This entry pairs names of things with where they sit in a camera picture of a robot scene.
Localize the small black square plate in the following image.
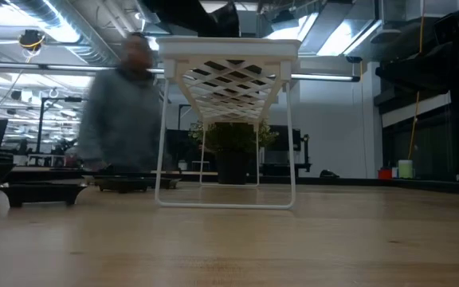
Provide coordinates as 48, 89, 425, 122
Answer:
92, 175, 153, 195
0, 182, 90, 209

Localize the green potted plant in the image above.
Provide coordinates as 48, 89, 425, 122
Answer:
187, 119, 281, 187

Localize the white lattice rack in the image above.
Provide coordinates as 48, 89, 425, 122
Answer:
154, 35, 303, 211

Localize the silver ventilation duct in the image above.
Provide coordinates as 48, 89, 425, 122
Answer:
6, 0, 123, 67

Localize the black monitor on stand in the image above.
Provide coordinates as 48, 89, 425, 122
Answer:
267, 124, 313, 176

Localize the blurred person in grey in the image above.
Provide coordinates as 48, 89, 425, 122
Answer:
76, 67, 167, 172

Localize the pale green cup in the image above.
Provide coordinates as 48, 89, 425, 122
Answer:
397, 159, 414, 179

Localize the person's head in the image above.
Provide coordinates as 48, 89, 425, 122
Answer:
120, 31, 155, 75

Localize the black yellow cord reel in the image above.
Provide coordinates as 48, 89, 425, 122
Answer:
17, 29, 46, 53

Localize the black metal frame stand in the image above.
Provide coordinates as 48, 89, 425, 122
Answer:
36, 95, 85, 156

